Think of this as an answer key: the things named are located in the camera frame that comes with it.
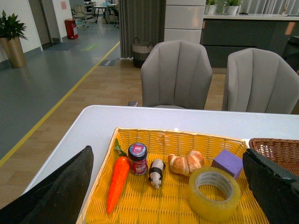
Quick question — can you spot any office chair background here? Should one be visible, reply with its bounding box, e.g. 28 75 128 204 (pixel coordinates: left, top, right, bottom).
73 5 94 27

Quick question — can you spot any grey chair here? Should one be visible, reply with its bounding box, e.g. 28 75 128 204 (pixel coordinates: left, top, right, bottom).
141 40 213 110
222 48 299 114

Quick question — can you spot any toy panda figurine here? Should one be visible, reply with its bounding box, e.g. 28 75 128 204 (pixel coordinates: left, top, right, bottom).
148 159 166 189

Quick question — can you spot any grey woven laundry basket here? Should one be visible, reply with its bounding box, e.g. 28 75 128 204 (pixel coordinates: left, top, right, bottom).
132 37 154 68

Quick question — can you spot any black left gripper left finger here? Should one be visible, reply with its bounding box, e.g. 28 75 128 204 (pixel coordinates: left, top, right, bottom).
0 146 94 224

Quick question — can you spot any dark grey counter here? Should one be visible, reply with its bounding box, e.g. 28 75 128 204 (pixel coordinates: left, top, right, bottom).
200 15 299 70

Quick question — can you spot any white potted plant right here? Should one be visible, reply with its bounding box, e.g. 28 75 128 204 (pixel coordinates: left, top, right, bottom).
224 0 242 16

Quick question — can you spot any purple foam cube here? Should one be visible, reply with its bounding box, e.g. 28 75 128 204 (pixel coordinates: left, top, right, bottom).
211 149 243 180

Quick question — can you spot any grey chair left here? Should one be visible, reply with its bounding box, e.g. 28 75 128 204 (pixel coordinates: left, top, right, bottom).
141 40 213 110

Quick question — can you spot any red bin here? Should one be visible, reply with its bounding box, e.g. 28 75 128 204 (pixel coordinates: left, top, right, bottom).
64 19 78 40

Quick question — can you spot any grey curtain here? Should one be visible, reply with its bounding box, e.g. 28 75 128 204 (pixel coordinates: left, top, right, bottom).
119 0 166 58

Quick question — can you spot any orange toy carrot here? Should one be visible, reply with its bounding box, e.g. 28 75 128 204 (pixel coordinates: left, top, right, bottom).
107 139 130 214

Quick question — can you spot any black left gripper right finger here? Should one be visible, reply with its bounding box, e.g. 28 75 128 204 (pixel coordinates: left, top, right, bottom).
242 148 299 224

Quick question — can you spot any potted plant gold pot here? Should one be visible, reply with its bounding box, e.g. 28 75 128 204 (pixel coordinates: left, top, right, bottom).
0 10 27 68

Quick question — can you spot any office desk background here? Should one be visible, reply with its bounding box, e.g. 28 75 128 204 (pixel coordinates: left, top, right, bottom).
93 3 119 24

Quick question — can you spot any brown wicker basket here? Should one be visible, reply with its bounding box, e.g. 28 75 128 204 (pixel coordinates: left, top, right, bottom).
249 138 299 176

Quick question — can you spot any white potted plant left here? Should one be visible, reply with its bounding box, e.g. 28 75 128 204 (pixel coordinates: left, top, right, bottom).
204 0 218 15

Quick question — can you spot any grey chair right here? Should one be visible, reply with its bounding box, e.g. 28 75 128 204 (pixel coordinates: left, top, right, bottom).
222 48 299 114

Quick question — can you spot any toy croissant bread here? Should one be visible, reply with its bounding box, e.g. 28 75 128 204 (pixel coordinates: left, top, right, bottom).
168 150 205 176

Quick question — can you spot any white potted plant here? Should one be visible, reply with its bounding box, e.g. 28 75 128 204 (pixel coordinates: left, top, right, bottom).
204 0 218 15
224 0 242 16

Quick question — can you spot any small red labelled bottle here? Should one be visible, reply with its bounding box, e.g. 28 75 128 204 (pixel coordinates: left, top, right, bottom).
128 142 148 175

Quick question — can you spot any clear packing tape roll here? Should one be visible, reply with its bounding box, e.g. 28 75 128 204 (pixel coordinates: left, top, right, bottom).
187 167 241 222

